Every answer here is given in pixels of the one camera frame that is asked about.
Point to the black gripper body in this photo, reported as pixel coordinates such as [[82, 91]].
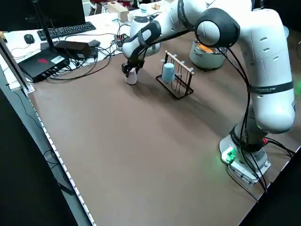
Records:
[[136, 60]]

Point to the light blue cup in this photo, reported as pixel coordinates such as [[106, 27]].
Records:
[[168, 73]]

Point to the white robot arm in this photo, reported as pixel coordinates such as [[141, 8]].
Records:
[[268, 70]]

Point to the small white paper cup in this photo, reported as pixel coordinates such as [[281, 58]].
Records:
[[130, 17]]

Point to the grey usb hub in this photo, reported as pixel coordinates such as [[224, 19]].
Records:
[[120, 40]]

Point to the wooden box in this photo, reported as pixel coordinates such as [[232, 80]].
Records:
[[118, 10]]

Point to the stainless steel pot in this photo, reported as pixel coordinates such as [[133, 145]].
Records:
[[207, 61]]

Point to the orange carrot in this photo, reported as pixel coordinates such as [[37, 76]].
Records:
[[205, 48]]

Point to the black keyboard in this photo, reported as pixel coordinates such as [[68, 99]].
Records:
[[68, 29]]

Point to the black box with red logo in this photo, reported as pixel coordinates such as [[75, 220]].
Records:
[[40, 64]]

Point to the black monitor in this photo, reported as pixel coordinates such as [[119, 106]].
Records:
[[58, 11]]

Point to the black stand pole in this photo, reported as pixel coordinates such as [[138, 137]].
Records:
[[44, 28]]

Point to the black computer mouse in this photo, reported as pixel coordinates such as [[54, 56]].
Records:
[[29, 38]]

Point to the aluminium profile bar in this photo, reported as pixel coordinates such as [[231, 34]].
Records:
[[16, 68]]

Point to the red plug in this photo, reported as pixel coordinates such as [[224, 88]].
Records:
[[265, 141]]

